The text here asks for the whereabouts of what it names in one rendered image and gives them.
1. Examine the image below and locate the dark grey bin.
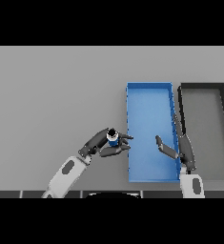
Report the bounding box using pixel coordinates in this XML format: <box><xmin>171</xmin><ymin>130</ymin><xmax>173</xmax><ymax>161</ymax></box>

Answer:
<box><xmin>176</xmin><ymin>82</ymin><xmax>224</xmax><ymax>181</ymax></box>

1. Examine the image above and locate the blue pipe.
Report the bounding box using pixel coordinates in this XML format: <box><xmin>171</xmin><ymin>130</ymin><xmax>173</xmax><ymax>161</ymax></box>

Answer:
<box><xmin>106</xmin><ymin>128</ymin><xmax>120</xmax><ymax>148</ymax></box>

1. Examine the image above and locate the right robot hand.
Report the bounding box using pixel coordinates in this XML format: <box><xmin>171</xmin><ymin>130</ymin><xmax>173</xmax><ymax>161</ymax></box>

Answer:
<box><xmin>154</xmin><ymin>113</ymin><xmax>197</xmax><ymax>173</ymax></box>

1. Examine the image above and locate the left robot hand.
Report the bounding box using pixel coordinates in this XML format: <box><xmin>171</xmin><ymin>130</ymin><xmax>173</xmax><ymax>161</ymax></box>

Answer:
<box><xmin>77</xmin><ymin>127</ymin><xmax>134</xmax><ymax>159</ymax></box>

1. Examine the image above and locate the blue bin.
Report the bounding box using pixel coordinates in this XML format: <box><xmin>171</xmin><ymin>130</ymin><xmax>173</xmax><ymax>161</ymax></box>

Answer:
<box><xmin>126</xmin><ymin>82</ymin><xmax>182</xmax><ymax>183</ymax></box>

